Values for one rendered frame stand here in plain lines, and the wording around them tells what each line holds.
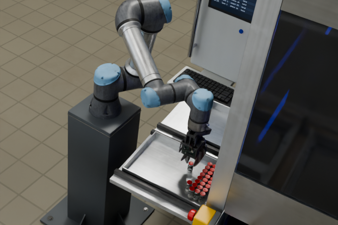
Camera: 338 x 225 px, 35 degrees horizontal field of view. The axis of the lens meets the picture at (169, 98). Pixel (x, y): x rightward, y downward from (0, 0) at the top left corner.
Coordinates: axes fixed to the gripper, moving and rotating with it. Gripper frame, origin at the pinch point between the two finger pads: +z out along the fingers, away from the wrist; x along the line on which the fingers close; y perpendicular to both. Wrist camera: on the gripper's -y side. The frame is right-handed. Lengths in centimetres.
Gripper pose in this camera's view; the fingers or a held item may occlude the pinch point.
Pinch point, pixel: (191, 160)
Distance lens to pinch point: 211.8
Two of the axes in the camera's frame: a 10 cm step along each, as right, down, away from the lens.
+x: 8.7, 3.8, -3.2
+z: -1.2, 7.8, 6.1
